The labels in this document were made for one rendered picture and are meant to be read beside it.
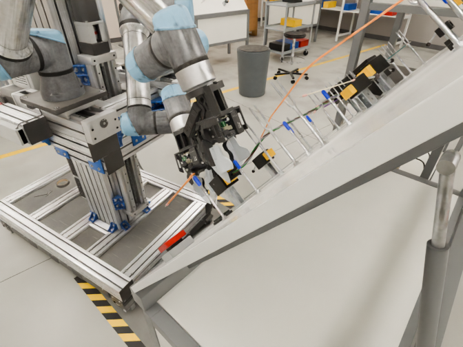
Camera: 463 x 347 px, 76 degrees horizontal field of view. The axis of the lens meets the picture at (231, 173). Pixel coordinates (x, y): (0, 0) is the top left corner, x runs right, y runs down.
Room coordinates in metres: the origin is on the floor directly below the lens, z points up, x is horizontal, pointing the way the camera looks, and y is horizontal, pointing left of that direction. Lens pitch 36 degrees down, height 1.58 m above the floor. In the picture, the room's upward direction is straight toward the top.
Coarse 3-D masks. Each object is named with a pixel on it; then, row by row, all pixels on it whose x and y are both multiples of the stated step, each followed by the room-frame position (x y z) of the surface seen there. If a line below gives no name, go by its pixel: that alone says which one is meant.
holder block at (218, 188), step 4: (216, 176) 0.55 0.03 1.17; (212, 180) 0.56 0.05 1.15; (216, 180) 0.55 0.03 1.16; (220, 180) 0.54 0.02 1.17; (236, 180) 0.55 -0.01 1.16; (212, 184) 0.56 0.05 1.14; (216, 184) 0.55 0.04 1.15; (220, 184) 0.54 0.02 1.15; (224, 184) 0.54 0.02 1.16; (232, 184) 0.54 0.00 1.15; (212, 188) 0.56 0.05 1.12; (216, 188) 0.55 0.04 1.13; (220, 188) 0.54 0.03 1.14; (224, 188) 0.53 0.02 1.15; (216, 192) 0.55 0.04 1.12; (220, 192) 0.54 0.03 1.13
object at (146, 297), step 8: (304, 152) 1.15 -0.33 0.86; (264, 184) 0.91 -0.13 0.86; (232, 208) 0.77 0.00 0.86; (200, 232) 0.66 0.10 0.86; (176, 272) 0.52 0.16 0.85; (184, 272) 0.54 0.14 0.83; (160, 280) 0.48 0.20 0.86; (168, 280) 0.49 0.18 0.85; (176, 280) 0.51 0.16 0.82; (144, 288) 0.46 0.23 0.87; (152, 288) 0.46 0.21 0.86; (160, 288) 0.47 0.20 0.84; (168, 288) 0.49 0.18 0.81; (136, 296) 0.44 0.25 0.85; (144, 296) 0.44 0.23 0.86; (152, 296) 0.45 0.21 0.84; (160, 296) 0.47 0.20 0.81; (144, 304) 0.43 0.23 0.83; (152, 304) 0.45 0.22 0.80
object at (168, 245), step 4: (180, 232) 0.41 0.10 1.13; (184, 232) 0.41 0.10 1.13; (176, 236) 0.40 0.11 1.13; (180, 236) 0.40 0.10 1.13; (168, 240) 0.39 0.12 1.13; (172, 240) 0.39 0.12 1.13; (176, 240) 0.39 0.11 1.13; (180, 240) 0.40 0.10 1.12; (164, 244) 0.38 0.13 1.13; (168, 244) 0.38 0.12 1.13; (172, 244) 0.39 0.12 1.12; (176, 244) 0.39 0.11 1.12; (160, 248) 0.39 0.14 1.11; (164, 248) 0.38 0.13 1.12; (168, 248) 0.39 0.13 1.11; (172, 248) 0.38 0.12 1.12
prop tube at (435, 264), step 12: (432, 252) 0.22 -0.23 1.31; (444, 252) 0.21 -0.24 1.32; (432, 264) 0.21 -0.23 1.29; (444, 264) 0.21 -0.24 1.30; (432, 276) 0.21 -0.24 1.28; (444, 276) 0.21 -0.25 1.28; (432, 288) 0.20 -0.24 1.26; (420, 300) 0.21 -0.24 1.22; (432, 300) 0.20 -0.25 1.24; (420, 312) 0.20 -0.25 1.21; (432, 312) 0.20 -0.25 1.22; (420, 324) 0.20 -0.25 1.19; (432, 324) 0.19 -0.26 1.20; (420, 336) 0.19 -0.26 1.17; (432, 336) 0.19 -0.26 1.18
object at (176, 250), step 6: (186, 240) 0.40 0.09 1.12; (192, 240) 0.40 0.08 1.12; (174, 246) 0.38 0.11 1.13; (180, 246) 0.38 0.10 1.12; (186, 246) 0.39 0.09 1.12; (168, 252) 0.37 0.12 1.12; (174, 252) 0.37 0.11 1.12; (180, 252) 0.37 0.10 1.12; (162, 258) 0.39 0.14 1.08; (168, 258) 0.37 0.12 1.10
